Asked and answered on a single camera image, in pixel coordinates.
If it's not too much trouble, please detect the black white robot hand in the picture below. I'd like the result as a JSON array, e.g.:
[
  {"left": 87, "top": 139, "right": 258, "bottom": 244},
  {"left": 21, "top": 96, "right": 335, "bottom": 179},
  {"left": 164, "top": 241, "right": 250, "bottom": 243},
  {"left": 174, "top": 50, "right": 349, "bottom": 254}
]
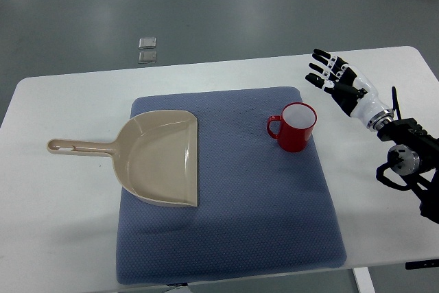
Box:
[{"left": 305, "top": 49, "right": 394, "bottom": 131}]

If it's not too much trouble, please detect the red cup with handle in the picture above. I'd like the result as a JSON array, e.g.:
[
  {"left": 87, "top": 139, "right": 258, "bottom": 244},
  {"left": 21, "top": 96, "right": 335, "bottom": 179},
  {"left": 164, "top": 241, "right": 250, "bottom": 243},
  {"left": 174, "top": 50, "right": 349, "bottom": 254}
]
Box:
[{"left": 266, "top": 102, "right": 317, "bottom": 152}]

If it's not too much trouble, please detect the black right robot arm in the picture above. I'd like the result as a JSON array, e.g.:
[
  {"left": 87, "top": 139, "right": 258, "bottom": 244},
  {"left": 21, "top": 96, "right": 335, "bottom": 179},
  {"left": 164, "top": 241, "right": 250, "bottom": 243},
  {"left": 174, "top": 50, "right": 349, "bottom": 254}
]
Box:
[{"left": 376, "top": 86, "right": 438, "bottom": 223}]

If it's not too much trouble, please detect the beige plastic dustpan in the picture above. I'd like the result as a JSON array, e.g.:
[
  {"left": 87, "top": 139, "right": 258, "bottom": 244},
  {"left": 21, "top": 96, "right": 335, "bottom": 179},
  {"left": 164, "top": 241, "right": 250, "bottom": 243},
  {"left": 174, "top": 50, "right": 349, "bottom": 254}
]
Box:
[{"left": 47, "top": 110, "right": 199, "bottom": 207}]

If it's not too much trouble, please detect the blue textured mat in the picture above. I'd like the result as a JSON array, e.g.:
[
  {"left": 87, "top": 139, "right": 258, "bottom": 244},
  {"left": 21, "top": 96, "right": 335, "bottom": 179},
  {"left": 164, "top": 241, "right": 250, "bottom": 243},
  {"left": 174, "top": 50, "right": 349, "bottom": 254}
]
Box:
[{"left": 116, "top": 86, "right": 346, "bottom": 285}]

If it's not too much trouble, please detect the black table control panel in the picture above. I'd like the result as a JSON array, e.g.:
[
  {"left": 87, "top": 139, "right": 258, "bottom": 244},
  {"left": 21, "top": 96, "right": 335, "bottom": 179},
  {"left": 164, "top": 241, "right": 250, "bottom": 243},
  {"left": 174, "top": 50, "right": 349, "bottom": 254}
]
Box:
[{"left": 405, "top": 259, "right": 439, "bottom": 270}]

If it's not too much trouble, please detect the white table leg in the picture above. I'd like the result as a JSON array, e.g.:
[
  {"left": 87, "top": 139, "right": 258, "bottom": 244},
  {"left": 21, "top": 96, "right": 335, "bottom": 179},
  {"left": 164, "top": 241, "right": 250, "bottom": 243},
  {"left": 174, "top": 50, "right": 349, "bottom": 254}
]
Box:
[{"left": 353, "top": 267, "right": 375, "bottom": 293}]

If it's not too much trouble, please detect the upper metal floor plate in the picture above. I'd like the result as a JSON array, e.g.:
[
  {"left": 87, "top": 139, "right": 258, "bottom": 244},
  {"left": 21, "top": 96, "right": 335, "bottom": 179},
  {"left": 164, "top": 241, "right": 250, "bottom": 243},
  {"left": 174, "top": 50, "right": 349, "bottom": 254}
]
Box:
[{"left": 139, "top": 36, "right": 156, "bottom": 49}]

